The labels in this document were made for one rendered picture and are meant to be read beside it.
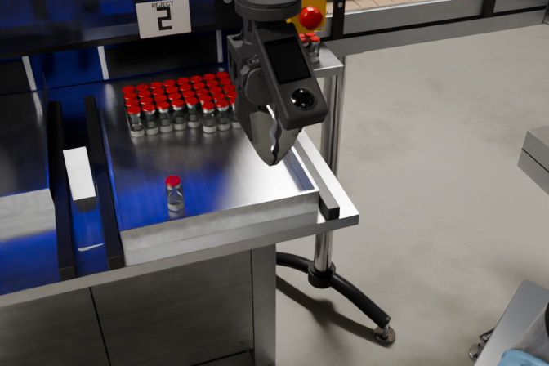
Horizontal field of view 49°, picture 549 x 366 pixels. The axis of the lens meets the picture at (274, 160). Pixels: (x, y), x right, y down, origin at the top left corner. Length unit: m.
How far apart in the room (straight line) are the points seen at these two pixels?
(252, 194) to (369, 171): 1.54
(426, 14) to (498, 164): 1.26
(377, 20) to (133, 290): 0.78
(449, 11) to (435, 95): 1.54
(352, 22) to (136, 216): 0.66
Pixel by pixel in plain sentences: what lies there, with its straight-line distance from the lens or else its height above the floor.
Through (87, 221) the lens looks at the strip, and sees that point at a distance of 0.84.
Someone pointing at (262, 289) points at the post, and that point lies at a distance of 1.49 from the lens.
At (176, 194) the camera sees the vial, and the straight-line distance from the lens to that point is 0.81.
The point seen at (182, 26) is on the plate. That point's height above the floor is 1.00.
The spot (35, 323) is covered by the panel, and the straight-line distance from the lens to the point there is 1.43.
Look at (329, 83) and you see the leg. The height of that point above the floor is 0.75.
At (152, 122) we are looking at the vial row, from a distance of 0.97.
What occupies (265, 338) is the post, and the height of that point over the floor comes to 0.12.
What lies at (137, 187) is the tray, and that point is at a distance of 0.88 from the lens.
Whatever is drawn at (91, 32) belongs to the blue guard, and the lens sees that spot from 1.03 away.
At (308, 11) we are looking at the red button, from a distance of 1.07.
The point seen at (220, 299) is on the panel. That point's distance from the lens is 1.47.
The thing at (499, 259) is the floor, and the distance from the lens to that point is 2.12.
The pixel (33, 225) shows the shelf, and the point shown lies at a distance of 0.86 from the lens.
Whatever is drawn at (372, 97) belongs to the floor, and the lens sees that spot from 2.83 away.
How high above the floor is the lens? 1.42
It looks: 36 degrees down
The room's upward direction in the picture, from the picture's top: straight up
